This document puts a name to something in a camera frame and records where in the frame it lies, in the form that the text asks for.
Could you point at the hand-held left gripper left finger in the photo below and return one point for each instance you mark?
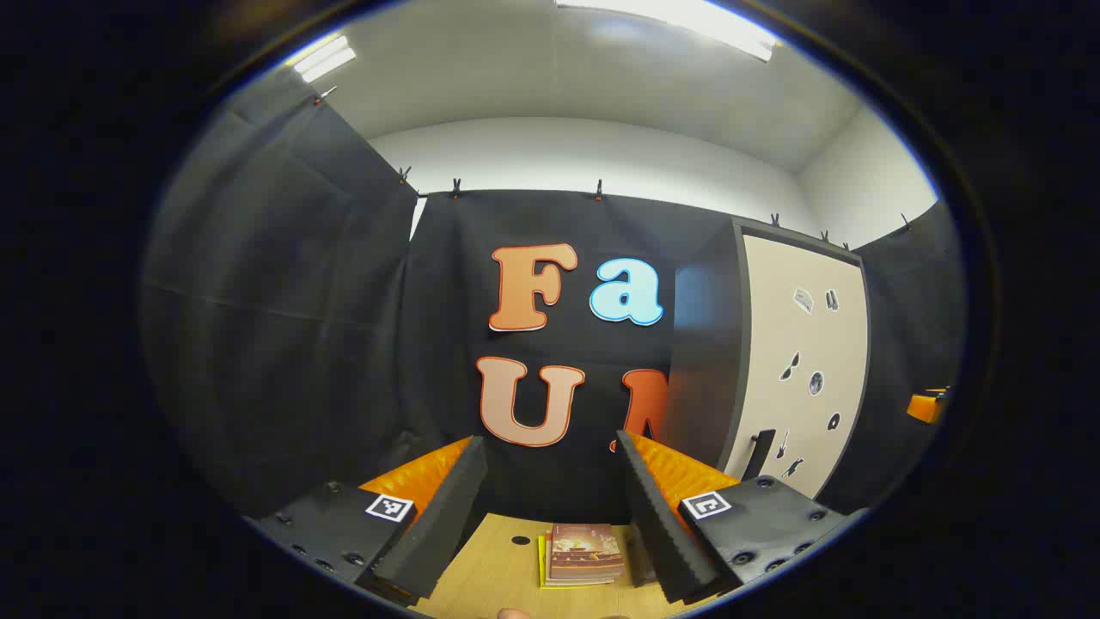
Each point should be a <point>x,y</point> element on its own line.
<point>443,516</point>

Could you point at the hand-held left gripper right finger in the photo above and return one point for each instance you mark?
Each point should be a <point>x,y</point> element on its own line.
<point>657,524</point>

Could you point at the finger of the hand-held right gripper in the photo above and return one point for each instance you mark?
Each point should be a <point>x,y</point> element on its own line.
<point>926,407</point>

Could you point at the row of black cloth clips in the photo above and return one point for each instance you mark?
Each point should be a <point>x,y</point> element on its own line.
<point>456,186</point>

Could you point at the short ceiling light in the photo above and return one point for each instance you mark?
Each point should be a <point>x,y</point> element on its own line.
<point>326,58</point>

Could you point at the grey cabinet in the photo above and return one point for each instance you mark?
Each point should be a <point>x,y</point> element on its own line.
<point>700,361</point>

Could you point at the long ceiling light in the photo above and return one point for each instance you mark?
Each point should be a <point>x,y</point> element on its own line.
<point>687,17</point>

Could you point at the yellow book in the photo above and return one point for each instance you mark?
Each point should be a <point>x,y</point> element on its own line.
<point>542,563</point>

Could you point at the brown cover book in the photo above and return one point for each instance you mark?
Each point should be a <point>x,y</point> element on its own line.
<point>584,550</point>

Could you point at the black backdrop cloth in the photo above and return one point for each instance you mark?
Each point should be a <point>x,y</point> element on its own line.
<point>301,301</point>

